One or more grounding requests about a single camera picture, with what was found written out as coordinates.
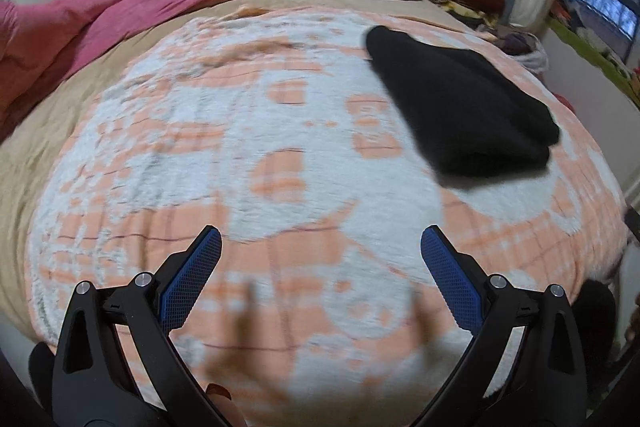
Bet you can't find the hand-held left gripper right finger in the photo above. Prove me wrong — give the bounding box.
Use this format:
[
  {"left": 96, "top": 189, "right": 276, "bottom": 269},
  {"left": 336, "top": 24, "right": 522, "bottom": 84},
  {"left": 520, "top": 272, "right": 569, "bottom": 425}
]
[{"left": 415, "top": 227, "right": 588, "bottom": 427}]

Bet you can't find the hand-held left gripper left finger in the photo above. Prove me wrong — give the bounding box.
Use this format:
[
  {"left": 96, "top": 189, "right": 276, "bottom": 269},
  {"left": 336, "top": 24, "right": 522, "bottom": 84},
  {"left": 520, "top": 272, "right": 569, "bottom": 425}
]
[{"left": 51, "top": 226, "right": 241, "bottom": 427}]

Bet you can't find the black sweater with orange cuffs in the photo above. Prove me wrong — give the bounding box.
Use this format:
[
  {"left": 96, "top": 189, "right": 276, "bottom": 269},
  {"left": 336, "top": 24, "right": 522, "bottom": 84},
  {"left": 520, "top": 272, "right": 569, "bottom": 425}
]
[{"left": 365, "top": 26, "right": 561, "bottom": 178}]

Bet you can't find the white plastic bag of clothes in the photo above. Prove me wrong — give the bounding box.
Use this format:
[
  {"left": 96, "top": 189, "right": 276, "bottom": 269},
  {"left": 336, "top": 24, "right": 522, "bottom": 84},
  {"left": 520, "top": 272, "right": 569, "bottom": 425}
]
[{"left": 480, "top": 24, "right": 548, "bottom": 72}]

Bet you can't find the pile of windowsill clothes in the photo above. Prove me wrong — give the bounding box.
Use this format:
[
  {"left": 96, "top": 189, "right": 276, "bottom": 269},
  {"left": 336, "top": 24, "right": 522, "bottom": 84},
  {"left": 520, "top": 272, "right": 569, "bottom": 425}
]
[{"left": 550, "top": 0, "right": 640, "bottom": 92}]

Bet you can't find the person's left hand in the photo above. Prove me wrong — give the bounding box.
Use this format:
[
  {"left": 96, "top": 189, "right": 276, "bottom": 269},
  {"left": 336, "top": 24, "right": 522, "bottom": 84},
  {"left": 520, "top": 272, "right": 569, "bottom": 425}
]
[{"left": 205, "top": 382, "right": 246, "bottom": 427}]

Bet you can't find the orange white checked blanket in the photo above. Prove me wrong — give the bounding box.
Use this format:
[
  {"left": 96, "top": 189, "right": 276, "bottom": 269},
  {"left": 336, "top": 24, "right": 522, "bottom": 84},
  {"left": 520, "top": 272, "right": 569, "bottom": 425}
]
[{"left": 25, "top": 7, "right": 631, "bottom": 413}]

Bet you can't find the green window ledge cover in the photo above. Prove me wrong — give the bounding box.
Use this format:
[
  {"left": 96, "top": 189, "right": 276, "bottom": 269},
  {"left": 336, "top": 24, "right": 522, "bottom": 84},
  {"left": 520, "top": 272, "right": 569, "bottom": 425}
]
[{"left": 547, "top": 14, "right": 640, "bottom": 108}]

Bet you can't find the pink duvet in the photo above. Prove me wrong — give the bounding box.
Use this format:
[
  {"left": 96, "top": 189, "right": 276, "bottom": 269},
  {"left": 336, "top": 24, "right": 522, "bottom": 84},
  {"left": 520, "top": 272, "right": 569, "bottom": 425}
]
[{"left": 0, "top": 0, "right": 263, "bottom": 128}]

